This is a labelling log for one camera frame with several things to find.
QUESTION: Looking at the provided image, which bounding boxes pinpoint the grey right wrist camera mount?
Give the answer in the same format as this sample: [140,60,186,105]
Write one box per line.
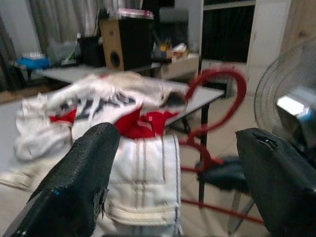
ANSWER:
[275,91,316,158]

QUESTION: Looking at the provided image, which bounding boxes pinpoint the grey standing fan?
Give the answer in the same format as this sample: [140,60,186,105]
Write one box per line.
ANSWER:
[254,39,316,139]

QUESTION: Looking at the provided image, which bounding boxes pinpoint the blue plastic container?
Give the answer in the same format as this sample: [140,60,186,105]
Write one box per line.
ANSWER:
[17,55,50,70]

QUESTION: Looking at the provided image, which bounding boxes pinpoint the cream drawer desk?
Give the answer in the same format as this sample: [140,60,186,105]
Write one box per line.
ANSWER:
[160,53,200,81]

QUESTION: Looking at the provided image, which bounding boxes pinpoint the white shirt black print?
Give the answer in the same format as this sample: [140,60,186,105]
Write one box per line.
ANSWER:
[13,93,144,163]

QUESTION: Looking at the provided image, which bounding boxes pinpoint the pale grey curtain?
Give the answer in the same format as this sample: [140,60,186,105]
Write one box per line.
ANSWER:
[27,0,144,50]

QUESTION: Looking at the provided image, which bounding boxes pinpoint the cream denim jeans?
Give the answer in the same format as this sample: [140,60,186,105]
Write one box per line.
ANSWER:
[44,73,191,237]

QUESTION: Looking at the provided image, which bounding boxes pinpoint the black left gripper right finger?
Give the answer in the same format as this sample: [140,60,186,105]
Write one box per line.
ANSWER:
[236,127,316,237]

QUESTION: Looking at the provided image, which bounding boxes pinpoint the wooden speaker box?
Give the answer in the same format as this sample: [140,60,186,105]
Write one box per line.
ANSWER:
[100,18,154,72]

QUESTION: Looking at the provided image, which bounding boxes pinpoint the red striped sports garment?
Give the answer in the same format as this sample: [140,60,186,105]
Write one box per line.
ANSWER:
[49,108,180,140]

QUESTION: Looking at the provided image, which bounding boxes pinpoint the red clothes hanger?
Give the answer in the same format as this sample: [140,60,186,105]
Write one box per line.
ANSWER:
[179,68,265,226]

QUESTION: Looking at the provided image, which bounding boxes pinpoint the black storage box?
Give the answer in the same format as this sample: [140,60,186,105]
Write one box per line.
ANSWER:
[79,36,106,67]

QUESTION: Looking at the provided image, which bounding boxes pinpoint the white desk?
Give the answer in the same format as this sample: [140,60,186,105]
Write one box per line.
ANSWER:
[34,63,161,84]

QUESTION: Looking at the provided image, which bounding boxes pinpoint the white open shelf cabinet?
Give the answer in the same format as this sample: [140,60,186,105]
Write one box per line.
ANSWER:
[198,0,293,99]

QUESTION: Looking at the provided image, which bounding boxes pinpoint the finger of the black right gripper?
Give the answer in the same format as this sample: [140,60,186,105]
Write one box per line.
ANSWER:
[197,157,249,192]

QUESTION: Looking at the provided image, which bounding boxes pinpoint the black metal table legs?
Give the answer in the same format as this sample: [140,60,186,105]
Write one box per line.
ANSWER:
[170,102,211,207]

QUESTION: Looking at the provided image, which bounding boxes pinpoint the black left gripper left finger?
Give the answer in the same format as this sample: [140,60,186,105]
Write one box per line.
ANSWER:
[1,121,121,237]

